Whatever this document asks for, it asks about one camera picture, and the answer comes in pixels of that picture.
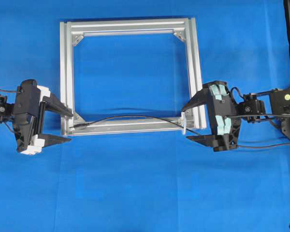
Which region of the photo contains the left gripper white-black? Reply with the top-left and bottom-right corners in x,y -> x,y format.
13,79 -> 73,155

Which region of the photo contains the right gripper black-teal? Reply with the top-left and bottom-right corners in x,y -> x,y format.
181,81 -> 241,152

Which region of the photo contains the black wire with plug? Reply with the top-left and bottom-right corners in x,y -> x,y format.
69,113 -> 290,148

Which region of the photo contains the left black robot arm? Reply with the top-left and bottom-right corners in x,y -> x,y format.
0,79 -> 73,155

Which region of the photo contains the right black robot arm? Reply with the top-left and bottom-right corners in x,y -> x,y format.
182,81 -> 290,152

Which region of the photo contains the white string loop right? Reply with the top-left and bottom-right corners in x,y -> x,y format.
178,111 -> 189,135

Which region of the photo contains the silver aluminium extrusion frame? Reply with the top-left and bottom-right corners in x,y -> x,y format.
60,18 -> 202,136

